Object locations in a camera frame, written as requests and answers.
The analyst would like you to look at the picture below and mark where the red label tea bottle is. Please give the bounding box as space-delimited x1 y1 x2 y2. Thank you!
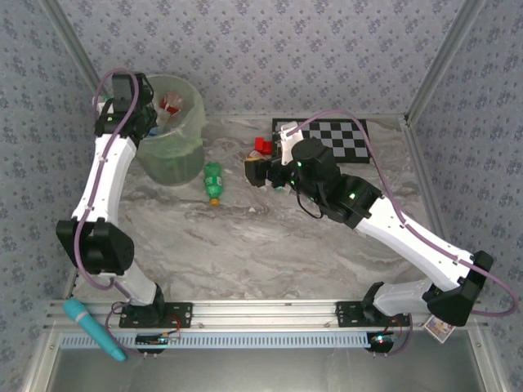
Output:
159 91 185 114

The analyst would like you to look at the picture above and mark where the green bottle yellow cap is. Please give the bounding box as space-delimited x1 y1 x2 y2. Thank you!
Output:
203 162 226 207

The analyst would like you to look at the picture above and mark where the green bin with liner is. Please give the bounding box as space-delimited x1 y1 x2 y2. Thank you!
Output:
136 73 208 188

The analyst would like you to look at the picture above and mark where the red plastic block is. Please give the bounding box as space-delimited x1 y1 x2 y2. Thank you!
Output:
253 136 274 156

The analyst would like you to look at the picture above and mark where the black white checkerboard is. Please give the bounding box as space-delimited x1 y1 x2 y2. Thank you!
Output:
272 118 371 164

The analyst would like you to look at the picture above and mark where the left circuit board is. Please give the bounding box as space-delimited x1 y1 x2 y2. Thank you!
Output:
136 332 181 349

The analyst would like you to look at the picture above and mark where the circuit board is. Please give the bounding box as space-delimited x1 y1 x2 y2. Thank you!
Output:
136 332 181 349
366 332 396 349

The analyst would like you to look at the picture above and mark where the right circuit board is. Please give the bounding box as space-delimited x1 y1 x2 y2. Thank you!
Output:
366 332 396 349

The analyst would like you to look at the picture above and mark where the colourful picture card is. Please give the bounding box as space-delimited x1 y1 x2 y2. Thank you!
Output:
422 316 458 340

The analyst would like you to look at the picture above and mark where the teal pen-shaped tool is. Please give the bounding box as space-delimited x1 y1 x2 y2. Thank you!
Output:
63 297 128 363

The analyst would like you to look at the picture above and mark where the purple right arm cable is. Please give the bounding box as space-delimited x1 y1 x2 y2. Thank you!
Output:
288 110 519 356

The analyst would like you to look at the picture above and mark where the aluminium frame post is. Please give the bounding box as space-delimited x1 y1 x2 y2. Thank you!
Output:
42 0 111 101
404 0 487 123

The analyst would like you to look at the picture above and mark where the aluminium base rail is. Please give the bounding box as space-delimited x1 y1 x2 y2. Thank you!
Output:
118 300 412 331

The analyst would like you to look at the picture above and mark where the black left mount plate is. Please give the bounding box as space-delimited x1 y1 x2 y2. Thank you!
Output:
118 301 194 330

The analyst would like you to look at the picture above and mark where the black mount plate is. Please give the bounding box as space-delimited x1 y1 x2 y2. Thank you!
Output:
118 301 194 330
335 301 412 327

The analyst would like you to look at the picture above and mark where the black right mount plate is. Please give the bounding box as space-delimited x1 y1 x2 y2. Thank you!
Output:
335 301 412 327

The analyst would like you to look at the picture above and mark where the slotted light blue cable duct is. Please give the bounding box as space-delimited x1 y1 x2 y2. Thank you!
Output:
60 329 396 351

